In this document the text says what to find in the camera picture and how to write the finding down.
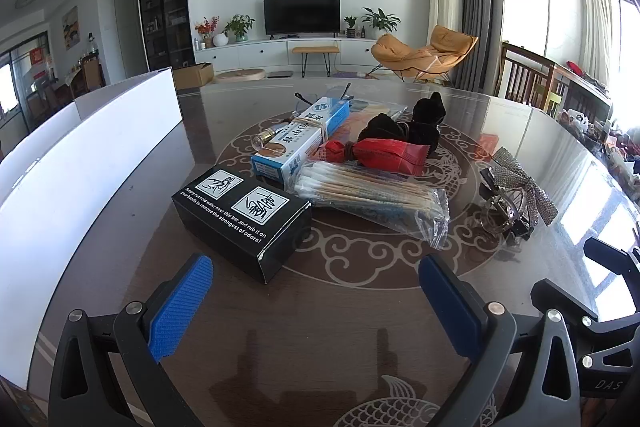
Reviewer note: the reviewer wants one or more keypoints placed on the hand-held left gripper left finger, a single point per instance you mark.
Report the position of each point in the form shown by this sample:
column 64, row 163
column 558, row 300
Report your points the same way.
column 177, row 312

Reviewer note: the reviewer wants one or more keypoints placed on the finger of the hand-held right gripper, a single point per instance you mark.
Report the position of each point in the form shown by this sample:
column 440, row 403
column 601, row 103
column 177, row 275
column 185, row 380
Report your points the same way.
column 555, row 297
column 627, row 272

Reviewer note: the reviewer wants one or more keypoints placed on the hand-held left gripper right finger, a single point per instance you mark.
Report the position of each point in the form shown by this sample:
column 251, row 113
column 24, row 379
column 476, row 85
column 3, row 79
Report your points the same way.
column 450, row 307

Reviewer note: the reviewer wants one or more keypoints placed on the black printed carton box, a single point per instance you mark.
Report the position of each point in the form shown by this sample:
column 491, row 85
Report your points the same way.
column 235, row 217

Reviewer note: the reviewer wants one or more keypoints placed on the red foil packet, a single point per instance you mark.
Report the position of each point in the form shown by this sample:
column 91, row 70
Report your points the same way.
column 395, row 152

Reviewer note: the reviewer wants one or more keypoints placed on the black scrunchie with silver trim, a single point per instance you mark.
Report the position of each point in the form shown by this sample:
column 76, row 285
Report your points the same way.
column 385, row 129

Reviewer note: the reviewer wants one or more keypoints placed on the orange phone case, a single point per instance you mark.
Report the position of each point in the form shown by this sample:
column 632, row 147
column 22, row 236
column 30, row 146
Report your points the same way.
column 360, row 119

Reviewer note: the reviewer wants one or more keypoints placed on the blue and white carton box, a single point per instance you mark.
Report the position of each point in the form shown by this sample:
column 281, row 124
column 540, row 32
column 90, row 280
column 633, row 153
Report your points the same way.
column 300, row 137

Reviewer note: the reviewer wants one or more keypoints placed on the patterned glass-topped wooden desktop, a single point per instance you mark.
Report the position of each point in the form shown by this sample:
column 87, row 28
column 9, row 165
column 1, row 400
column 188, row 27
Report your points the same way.
column 350, row 322

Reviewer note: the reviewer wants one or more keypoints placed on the silver mesh bow hair clip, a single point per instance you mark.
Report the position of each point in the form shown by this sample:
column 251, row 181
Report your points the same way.
column 530, row 187

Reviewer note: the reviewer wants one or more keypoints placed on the pile of assorted clutter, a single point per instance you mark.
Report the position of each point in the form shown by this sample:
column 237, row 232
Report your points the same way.
column 610, row 142

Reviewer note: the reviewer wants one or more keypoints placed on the bag of cotton swabs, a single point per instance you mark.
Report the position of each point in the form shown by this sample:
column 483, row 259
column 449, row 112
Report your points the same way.
column 370, row 194

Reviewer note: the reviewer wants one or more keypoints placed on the wooden side table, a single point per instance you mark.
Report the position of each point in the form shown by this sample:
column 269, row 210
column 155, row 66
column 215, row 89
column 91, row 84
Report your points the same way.
column 580, row 87

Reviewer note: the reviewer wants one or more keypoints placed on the plain black velvet scrunchie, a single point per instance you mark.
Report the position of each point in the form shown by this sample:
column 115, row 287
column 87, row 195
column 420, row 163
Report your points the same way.
column 427, row 112

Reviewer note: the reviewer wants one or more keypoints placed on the silver horn-shaped bottle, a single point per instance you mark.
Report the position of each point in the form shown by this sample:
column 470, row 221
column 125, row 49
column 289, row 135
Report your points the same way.
column 267, row 136

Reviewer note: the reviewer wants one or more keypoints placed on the wooden slatted chair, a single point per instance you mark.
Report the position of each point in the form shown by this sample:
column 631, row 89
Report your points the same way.
column 520, row 72

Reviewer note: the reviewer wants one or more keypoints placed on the cardboard box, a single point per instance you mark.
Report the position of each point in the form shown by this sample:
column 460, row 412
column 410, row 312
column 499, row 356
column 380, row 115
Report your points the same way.
column 192, row 76

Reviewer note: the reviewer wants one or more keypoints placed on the eyeglasses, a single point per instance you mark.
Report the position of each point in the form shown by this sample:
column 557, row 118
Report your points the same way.
column 305, row 98

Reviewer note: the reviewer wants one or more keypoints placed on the white curtain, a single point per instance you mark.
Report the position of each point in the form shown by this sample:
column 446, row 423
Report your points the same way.
column 597, row 22

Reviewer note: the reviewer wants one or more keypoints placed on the orange lounge chair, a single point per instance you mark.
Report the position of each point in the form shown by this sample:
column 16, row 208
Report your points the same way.
column 400, row 54

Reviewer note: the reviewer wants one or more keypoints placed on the white television cabinet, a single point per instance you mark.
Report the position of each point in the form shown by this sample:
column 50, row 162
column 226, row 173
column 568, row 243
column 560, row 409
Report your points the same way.
column 260, row 52

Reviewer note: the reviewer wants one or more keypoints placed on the white door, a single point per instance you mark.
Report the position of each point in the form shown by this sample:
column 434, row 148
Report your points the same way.
column 125, row 37

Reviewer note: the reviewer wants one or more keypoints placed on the wooden bench stool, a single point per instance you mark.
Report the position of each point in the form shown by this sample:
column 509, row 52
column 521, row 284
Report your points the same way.
column 315, row 49

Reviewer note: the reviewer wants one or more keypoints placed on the bushy green potted plant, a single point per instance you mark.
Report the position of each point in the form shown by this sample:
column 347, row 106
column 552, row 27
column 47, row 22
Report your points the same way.
column 239, row 27

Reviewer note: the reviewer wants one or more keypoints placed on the large green potted plant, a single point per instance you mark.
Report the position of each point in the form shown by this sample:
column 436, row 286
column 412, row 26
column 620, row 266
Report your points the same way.
column 380, row 21

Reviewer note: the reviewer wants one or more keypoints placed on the small green potted plant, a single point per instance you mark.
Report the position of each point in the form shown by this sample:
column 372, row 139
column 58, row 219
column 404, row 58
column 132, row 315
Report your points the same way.
column 350, row 27

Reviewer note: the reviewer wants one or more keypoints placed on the flat screen television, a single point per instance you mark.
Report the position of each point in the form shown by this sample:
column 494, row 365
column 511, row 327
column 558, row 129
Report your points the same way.
column 300, row 14

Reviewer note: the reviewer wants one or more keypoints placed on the wall painting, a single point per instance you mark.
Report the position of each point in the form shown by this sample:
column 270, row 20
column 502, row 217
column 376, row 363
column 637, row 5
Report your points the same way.
column 70, row 28

